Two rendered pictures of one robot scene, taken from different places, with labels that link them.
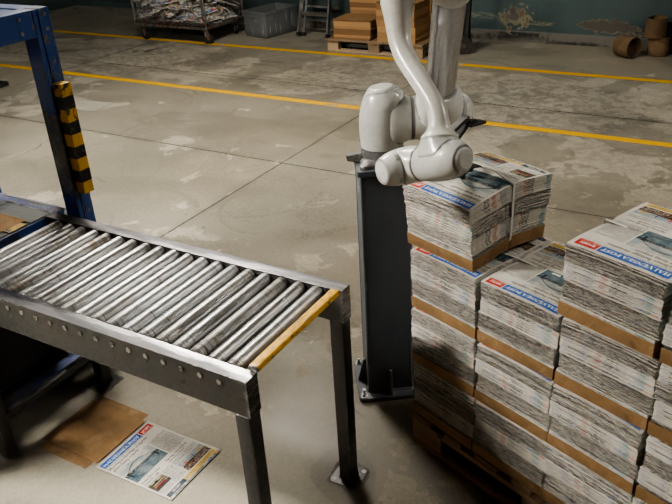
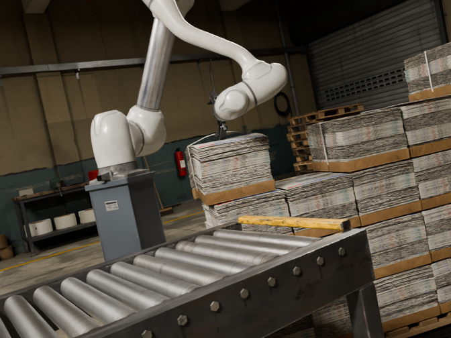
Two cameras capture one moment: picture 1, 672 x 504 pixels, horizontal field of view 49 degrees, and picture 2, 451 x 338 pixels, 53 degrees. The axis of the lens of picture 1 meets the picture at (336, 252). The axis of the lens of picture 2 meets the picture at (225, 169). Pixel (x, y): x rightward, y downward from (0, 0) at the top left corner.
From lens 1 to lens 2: 2.08 m
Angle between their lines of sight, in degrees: 66
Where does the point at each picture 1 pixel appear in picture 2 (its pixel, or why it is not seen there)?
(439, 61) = (162, 73)
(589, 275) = (358, 132)
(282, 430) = not seen: outside the picture
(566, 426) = (379, 253)
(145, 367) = (243, 319)
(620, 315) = (384, 144)
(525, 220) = not seen: hidden behind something
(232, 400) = (356, 269)
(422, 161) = (262, 80)
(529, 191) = not seen: hidden behind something
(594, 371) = (382, 195)
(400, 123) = (136, 135)
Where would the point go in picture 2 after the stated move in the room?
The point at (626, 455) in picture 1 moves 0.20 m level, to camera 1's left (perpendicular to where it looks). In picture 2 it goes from (420, 236) to (418, 249)
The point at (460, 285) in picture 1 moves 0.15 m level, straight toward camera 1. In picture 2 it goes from (272, 204) to (306, 201)
